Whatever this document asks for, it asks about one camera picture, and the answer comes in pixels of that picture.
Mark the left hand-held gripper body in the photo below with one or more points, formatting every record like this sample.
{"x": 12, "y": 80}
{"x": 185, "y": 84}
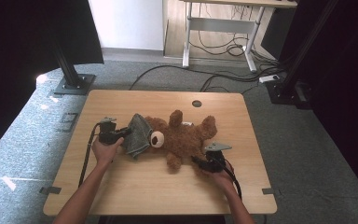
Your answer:
{"x": 108, "y": 133}

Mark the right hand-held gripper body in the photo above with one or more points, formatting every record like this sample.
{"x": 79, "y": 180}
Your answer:
{"x": 216, "y": 161}

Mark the grey terry cloth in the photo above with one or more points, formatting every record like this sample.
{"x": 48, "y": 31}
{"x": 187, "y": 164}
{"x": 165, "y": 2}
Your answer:
{"x": 138, "y": 137}

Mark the brown teddy bear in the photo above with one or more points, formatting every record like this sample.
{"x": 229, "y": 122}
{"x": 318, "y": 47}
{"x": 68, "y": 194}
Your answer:
{"x": 183, "y": 140}

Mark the person's left hand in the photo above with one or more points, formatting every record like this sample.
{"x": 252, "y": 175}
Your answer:
{"x": 105, "y": 154}

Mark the person's right hand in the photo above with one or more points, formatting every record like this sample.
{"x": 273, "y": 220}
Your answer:
{"x": 225, "y": 180}

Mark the round table grommet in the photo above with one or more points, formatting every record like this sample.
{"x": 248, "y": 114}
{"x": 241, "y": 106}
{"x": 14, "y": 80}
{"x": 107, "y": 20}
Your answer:
{"x": 196, "y": 103}

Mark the white power strip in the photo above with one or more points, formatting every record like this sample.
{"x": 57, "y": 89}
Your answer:
{"x": 268, "y": 78}

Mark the black curtain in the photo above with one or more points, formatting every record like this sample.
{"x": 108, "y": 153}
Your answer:
{"x": 12, "y": 46}
{"x": 354, "y": 93}

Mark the slanted black metal stand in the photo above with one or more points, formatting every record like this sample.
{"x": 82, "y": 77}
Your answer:
{"x": 308, "y": 46}

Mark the black stand with base plate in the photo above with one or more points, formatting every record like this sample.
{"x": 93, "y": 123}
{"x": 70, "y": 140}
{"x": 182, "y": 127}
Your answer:
{"x": 74, "y": 84}

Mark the grey table edge bracket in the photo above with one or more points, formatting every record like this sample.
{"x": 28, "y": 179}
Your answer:
{"x": 270, "y": 191}
{"x": 50, "y": 190}

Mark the white desk frame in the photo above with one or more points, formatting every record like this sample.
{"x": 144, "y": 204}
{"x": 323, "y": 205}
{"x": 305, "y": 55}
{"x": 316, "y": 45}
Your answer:
{"x": 220, "y": 25}

